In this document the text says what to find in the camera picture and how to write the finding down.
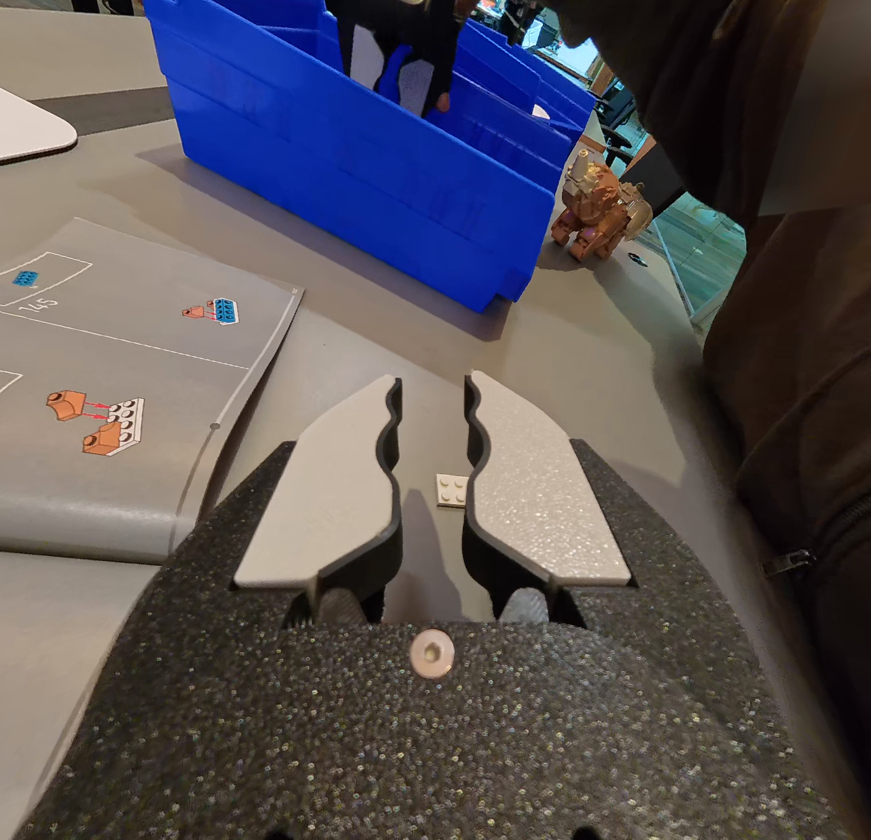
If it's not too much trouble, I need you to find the person's dark brown jacket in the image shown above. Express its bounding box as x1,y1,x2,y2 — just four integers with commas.
701,200,871,840

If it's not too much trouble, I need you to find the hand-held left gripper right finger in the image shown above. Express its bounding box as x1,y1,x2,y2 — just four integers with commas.
463,370,632,616

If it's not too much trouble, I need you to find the person's right forearm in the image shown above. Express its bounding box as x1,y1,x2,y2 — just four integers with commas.
476,0,841,232

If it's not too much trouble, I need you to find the brown toy brick figure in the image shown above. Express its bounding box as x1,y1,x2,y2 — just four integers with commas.
551,149,654,264

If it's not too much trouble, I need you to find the white stand base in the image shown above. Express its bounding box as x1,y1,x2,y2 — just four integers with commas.
0,88,78,166

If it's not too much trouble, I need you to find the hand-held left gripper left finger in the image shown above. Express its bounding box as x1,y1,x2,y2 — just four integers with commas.
233,375,404,620

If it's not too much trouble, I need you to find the black office chair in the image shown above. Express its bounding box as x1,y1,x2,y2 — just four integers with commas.
597,81,638,172

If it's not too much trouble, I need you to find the grey instruction booklet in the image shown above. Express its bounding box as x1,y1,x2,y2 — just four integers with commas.
0,217,305,565

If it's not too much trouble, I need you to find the blue plastic bin with bricks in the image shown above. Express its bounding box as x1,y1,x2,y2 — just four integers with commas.
139,0,558,313

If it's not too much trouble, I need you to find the grey desk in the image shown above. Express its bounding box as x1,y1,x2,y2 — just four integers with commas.
0,6,783,840

